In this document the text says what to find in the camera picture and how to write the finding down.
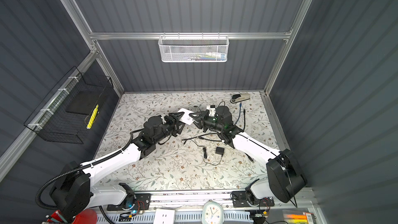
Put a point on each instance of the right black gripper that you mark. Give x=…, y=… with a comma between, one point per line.
x=201, y=120

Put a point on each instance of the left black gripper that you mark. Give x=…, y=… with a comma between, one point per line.
x=172, y=121

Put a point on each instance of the white network switch box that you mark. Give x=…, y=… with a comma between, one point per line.
x=184, y=116

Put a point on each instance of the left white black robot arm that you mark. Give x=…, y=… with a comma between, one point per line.
x=73, y=190

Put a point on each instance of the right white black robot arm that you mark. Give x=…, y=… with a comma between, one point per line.
x=285, y=177

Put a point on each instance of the black white stapler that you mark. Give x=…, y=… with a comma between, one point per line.
x=236, y=98

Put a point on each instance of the floral patterned table mat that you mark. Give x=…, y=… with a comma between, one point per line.
x=175, y=166

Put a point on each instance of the yellow marker in basket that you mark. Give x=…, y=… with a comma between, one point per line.
x=92, y=117

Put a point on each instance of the black pad in basket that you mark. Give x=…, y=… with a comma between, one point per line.
x=84, y=102

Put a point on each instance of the white analog clock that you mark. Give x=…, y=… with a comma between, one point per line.
x=213, y=213

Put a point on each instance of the red pencil cup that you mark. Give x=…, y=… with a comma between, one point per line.
x=88, y=216

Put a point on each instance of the white wire mesh basket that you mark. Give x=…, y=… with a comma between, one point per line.
x=181, y=50

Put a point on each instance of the white wall power socket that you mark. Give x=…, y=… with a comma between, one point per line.
x=164, y=216

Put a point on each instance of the black wire wall basket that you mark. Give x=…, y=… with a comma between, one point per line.
x=69, y=115

